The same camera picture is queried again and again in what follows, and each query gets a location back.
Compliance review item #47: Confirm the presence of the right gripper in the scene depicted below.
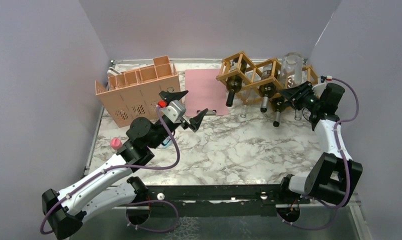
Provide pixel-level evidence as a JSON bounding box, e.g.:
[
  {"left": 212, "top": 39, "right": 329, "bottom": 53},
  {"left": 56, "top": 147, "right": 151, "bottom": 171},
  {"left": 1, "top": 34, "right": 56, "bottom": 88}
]
[{"left": 277, "top": 80, "right": 322, "bottom": 112}]

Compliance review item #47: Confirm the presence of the dark bottle silver neck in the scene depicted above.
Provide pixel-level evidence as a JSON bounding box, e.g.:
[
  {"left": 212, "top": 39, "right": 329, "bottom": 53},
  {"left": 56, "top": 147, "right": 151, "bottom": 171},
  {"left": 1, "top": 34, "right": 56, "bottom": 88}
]
[
  {"left": 259, "top": 64, "right": 276, "bottom": 113},
  {"left": 271, "top": 96, "right": 291, "bottom": 128}
]

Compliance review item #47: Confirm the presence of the large clear glass jar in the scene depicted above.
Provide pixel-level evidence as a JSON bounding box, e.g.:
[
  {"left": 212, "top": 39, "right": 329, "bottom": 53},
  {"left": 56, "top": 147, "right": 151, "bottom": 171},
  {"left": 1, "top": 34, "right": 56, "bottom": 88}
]
[{"left": 278, "top": 52, "right": 304, "bottom": 89}]

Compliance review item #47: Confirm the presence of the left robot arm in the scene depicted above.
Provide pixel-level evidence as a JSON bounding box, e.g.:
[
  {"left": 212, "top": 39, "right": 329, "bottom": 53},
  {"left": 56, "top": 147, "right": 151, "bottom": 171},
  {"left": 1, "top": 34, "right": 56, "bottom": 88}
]
[{"left": 39, "top": 91, "right": 208, "bottom": 240}]

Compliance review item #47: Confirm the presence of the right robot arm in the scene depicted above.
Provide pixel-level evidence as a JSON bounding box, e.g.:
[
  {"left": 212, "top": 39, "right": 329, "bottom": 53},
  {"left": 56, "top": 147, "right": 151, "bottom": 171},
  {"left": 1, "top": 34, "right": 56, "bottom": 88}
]
[{"left": 277, "top": 82, "right": 363, "bottom": 209}]

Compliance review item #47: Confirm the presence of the dark bottle black cap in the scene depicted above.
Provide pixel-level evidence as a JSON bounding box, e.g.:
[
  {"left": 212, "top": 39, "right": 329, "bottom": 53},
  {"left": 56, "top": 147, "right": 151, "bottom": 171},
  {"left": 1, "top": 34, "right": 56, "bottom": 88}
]
[{"left": 225, "top": 75, "right": 242, "bottom": 107}]

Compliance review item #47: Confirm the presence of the wooden wine rack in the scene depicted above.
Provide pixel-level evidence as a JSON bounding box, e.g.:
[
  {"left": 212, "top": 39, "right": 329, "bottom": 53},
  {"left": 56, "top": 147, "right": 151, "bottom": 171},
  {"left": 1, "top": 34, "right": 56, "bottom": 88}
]
[{"left": 215, "top": 50, "right": 322, "bottom": 106}]

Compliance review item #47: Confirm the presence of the pink capped small bottle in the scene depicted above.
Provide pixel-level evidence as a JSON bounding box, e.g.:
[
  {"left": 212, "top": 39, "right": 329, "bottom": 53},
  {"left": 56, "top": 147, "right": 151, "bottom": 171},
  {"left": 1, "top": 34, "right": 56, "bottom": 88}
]
[{"left": 110, "top": 137, "right": 123, "bottom": 151}]

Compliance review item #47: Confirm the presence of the pink clipboard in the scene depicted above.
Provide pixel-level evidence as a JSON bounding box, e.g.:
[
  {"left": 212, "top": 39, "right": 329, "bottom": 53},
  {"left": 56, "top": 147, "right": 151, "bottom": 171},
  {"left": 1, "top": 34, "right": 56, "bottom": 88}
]
[{"left": 184, "top": 68, "right": 229, "bottom": 117}]

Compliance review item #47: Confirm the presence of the light blue toy package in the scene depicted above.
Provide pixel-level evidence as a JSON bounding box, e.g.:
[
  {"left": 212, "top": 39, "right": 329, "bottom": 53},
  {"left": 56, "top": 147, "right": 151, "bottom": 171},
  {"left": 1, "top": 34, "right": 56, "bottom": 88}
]
[{"left": 160, "top": 140, "right": 172, "bottom": 149}]

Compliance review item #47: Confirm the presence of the peach plastic organizer basket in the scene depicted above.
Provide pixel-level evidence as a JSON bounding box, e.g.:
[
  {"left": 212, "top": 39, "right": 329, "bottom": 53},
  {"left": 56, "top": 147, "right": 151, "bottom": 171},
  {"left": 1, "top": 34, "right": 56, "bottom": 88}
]
[{"left": 95, "top": 55, "right": 181, "bottom": 128}]

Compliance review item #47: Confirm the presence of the white item behind basket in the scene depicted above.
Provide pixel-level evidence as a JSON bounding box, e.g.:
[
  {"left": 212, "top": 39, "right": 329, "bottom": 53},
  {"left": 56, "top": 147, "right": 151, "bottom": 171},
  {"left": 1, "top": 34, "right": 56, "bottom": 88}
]
[{"left": 107, "top": 67, "right": 122, "bottom": 77}]

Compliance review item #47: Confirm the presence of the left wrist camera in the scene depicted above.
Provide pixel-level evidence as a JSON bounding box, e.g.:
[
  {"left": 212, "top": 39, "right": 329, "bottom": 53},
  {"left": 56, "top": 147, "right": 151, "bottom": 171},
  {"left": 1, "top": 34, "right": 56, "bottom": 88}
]
[{"left": 156, "top": 100, "right": 187, "bottom": 124}]

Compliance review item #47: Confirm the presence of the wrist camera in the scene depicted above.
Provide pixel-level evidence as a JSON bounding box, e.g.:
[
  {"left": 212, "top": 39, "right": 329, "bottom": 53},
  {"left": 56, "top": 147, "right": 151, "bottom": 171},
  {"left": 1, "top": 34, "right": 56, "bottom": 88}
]
[
  {"left": 156, "top": 100, "right": 187, "bottom": 124},
  {"left": 312, "top": 75, "right": 333, "bottom": 98}
]

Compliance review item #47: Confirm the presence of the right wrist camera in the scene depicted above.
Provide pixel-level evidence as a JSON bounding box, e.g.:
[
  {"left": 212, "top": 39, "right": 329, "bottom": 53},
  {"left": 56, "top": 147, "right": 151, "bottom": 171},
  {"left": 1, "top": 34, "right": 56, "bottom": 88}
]
[{"left": 312, "top": 75, "right": 333, "bottom": 98}]

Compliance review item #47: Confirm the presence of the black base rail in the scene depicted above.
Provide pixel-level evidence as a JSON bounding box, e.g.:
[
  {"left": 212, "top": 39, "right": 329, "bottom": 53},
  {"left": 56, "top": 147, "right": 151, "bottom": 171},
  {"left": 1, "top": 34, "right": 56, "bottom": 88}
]
[{"left": 125, "top": 184, "right": 308, "bottom": 222}]

